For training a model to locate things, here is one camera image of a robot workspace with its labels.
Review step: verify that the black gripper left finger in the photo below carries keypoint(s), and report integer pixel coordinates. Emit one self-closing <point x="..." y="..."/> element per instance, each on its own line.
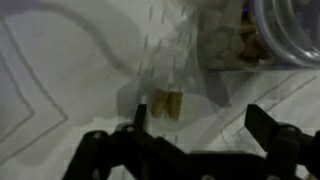
<point x="140" y="116"/>

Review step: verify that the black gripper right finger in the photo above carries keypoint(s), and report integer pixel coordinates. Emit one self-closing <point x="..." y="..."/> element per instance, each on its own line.
<point x="261" y="128"/>

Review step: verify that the white quilted duvet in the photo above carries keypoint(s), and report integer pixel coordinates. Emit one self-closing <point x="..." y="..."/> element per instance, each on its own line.
<point x="66" y="83"/>

